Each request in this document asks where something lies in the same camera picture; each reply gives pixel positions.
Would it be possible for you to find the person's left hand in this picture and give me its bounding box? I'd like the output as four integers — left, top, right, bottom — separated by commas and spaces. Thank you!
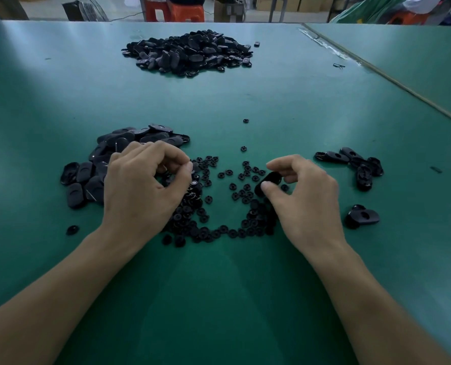
101, 140, 195, 253

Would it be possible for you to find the person's right hand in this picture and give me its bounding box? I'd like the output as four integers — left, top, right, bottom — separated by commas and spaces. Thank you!
259, 154, 350, 261

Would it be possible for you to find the pile of black oval shells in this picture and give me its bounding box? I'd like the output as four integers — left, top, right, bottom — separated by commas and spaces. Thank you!
314, 147, 385, 230

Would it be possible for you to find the pile of small black buttons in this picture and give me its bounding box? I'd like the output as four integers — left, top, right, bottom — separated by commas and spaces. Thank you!
161, 156, 291, 248

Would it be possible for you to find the person's left forearm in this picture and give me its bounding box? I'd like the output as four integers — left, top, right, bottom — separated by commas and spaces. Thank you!
0, 228, 146, 365

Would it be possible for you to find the person's right forearm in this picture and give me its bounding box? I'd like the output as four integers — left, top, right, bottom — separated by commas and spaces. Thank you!
309, 243, 451, 365

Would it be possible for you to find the red plastic stool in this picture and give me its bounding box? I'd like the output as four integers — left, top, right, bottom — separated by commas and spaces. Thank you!
144, 0, 169, 23
168, 2, 206, 23
387, 11, 428, 26

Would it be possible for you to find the grey floor fan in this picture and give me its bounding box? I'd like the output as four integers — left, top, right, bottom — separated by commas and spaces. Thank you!
62, 0, 109, 22

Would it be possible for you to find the green striped bag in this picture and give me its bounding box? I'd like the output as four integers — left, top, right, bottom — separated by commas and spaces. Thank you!
330, 0, 409, 24

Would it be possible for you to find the small open cardboard box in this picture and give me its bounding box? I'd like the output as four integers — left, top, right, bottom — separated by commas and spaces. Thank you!
214, 0, 246, 23

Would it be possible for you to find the large brown cardboard box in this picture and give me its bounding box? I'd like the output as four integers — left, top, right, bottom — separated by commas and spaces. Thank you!
0, 0, 29, 20

